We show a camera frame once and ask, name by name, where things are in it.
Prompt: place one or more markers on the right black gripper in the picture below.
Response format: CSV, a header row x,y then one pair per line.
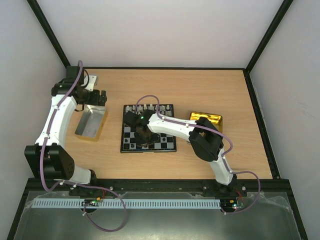
x,y
146,137

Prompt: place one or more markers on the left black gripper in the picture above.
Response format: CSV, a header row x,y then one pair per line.
x,y
95,101

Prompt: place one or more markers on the black silver chess board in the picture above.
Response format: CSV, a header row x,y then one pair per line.
x,y
167,142

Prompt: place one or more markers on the black rook piece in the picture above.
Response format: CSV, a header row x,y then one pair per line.
x,y
126,146

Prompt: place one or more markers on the silver gold tin lid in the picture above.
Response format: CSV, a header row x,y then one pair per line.
x,y
91,123

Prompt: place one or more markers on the gold tin with black pieces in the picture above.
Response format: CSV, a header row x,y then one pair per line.
x,y
215,119

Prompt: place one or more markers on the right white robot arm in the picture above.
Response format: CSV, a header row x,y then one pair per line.
x,y
206,141

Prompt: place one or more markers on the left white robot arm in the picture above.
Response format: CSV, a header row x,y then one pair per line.
x,y
48,158

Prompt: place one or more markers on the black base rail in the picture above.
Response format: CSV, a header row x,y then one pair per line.
x,y
206,188

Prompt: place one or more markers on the white slotted cable duct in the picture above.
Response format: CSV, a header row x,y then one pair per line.
x,y
72,203

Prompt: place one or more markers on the black aluminium frame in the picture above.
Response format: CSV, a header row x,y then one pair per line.
x,y
178,71

